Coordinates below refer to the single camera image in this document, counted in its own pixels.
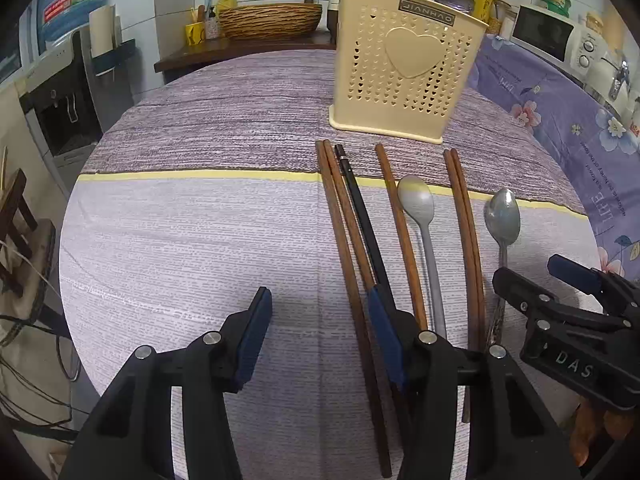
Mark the blue water jug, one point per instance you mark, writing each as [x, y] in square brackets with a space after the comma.
[70, 0]

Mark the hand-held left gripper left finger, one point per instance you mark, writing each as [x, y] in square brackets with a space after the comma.
[252, 340]

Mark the yellow cup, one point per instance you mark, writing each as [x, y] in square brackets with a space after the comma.
[195, 34]

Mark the black chopstick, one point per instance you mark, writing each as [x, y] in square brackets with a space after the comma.
[360, 210]

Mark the yellow perforated utensil holder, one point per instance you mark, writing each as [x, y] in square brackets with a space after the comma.
[400, 100]

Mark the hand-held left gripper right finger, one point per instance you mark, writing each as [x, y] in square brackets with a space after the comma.
[385, 330]

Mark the dark wooden counter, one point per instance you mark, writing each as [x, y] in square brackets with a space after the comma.
[225, 50]

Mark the white paper cup tube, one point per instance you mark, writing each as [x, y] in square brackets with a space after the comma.
[102, 30]

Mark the small patterned pump bottle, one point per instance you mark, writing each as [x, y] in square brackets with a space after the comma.
[212, 27]

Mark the purple floral cloth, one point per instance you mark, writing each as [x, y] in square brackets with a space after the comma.
[560, 125]

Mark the person's right hand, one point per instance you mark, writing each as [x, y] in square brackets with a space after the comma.
[600, 435]

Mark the small dark wooden stool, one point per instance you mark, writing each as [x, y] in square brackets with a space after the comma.
[17, 230]

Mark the shiny metal spoon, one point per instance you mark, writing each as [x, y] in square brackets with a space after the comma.
[502, 220]

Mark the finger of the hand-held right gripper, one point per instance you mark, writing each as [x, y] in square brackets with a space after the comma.
[520, 292]
[575, 272]

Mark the yellow lidded jar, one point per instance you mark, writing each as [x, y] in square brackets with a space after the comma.
[595, 21]

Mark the navy cup tube holder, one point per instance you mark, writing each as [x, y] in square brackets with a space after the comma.
[115, 57]

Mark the wicker wash basin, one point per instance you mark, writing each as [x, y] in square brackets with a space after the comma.
[270, 22]

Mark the white microwave oven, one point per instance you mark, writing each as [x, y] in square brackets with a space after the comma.
[542, 35]

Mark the grey water dispenser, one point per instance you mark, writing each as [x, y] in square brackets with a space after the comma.
[55, 85]

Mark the grey matte spoon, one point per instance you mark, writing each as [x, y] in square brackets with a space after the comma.
[416, 200]

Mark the white kettle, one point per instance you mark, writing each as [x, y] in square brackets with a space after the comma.
[605, 80]

